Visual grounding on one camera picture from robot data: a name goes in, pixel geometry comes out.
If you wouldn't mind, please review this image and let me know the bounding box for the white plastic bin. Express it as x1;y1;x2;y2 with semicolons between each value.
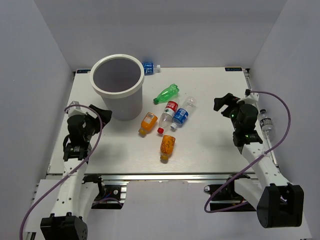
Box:
89;54;145;121

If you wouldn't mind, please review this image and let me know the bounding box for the table corner label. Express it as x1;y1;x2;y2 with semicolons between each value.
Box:
224;67;243;72
76;69;91;74

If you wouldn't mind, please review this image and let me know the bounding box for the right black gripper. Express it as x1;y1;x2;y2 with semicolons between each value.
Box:
213;93;244;131

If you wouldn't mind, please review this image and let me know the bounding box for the orange bottle with barcode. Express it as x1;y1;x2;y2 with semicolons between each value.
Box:
138;112;158;136

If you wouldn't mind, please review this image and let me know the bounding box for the purple cable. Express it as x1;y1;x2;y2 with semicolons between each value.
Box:
19;104;104;240
204;90;292;214

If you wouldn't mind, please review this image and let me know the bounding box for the orange patterned bottle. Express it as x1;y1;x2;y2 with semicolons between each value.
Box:
160;135;176;161

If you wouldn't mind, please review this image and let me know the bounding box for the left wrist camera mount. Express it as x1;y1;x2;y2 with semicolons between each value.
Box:
66;101;86;118

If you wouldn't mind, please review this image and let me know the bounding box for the red label clear bottle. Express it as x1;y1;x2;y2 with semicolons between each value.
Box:
157;98;179;135

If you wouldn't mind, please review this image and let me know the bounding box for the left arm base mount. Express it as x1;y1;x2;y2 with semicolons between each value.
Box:
82;174;123;210

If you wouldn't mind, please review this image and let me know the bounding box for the clear bottle black label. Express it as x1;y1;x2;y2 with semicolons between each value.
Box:
258;109;273;135

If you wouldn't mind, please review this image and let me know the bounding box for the right table corner label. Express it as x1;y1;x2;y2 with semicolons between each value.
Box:
224;67;243;72

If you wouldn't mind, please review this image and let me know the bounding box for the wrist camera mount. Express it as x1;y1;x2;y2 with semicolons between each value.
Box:
237;89;259;105
66;101;86;118

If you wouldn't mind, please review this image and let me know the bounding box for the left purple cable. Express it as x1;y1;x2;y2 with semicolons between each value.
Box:
19;104;104;240

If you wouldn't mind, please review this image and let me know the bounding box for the blue label clear bottle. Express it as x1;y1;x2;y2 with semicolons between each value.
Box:
170;96;197;131

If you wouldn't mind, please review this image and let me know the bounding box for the left table corner label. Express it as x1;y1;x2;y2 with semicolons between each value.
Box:
76;69;91;74

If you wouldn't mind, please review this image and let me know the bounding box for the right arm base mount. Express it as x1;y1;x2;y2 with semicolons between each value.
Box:
203;174;256;212

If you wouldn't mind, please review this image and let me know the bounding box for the green plastic bottle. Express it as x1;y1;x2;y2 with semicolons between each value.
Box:
153;83;180;105

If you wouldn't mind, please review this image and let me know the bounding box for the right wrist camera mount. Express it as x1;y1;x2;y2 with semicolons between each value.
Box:
237;89;259;105

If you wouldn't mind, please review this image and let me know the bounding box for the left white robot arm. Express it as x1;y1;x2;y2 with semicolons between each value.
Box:
40;102;112;240

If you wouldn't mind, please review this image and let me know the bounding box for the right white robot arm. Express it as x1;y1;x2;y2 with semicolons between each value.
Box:
210;89;304;229

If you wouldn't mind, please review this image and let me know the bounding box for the blue label bottle behind bin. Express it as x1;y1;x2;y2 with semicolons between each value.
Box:
142;62;161;76

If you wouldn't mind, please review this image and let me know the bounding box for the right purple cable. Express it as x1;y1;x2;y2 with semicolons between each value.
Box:
204;90;292;214

